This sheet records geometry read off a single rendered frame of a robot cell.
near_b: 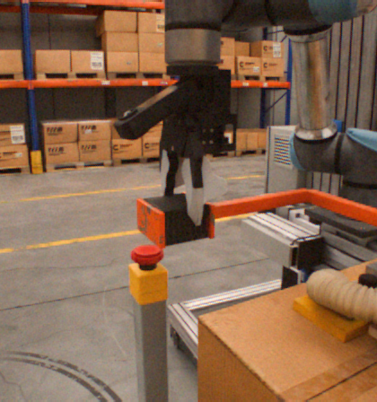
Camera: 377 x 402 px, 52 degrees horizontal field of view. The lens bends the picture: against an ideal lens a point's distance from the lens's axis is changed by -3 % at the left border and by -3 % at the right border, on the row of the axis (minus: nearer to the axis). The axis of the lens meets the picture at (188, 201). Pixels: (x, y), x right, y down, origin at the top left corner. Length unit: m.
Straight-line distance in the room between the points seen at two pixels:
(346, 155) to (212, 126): 0.61
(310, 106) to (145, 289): 0.61
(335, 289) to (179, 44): 0.35
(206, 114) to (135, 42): 7.22
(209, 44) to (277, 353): 0.39
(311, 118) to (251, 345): 0.70
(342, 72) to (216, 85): 0.88
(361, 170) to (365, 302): 0.66
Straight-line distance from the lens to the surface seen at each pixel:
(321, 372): 0.50
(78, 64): 7.47
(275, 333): 0.55
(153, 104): 0.50
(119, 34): 7.67
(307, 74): 1.03
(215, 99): 0.55
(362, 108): 1.33
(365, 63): 1.33
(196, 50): 0.52
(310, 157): 1.12
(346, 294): 0.49
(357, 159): 1.10
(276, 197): 0.65
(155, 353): 0.94
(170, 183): 0.59
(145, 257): 0.82
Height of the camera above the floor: 1.36
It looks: 15 degrees down
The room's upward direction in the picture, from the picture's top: straight up
